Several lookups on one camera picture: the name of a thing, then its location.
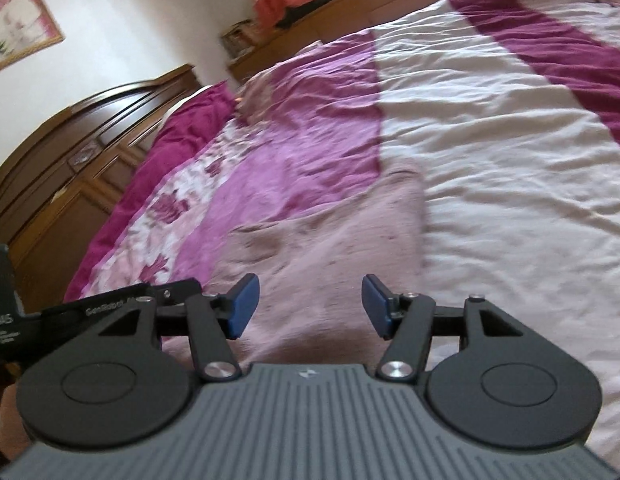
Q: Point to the wooden headboard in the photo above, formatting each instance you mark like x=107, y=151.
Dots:
x=64, y=160

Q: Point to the wooden nightstand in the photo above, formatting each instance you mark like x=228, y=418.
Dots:
x=270, y=55

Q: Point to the pink knitted cardigan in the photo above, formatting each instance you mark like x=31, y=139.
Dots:
x=315, y=260

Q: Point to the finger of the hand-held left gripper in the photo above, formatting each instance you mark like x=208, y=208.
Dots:
x=172, y=291

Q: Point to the pink and white bedspread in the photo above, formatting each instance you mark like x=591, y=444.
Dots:
x=490, y=160

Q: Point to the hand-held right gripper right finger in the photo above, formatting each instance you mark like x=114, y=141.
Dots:
x=377, y=305

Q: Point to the framed wall picture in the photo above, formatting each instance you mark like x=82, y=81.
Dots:
x=19, y=25

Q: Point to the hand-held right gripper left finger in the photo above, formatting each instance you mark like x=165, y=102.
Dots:
x=243, y=305

